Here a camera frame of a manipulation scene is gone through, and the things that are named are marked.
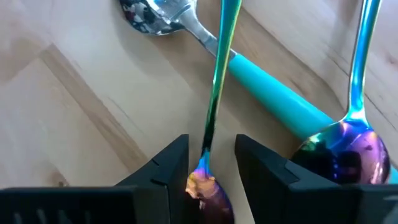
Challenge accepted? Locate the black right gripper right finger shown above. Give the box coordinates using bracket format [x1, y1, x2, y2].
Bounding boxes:
[235, 134, 398, 224]

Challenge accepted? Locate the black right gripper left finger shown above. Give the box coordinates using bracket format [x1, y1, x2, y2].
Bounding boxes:
[0, 134, 190, 224]

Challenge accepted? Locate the teal-handled silver spoon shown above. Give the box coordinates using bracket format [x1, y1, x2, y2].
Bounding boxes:
[119, 0, 398, 184]

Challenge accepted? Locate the rainbow iridescent metal spoon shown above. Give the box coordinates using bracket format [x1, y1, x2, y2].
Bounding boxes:
[291, 0, 391, 185]
[185, 0, 243, 224]

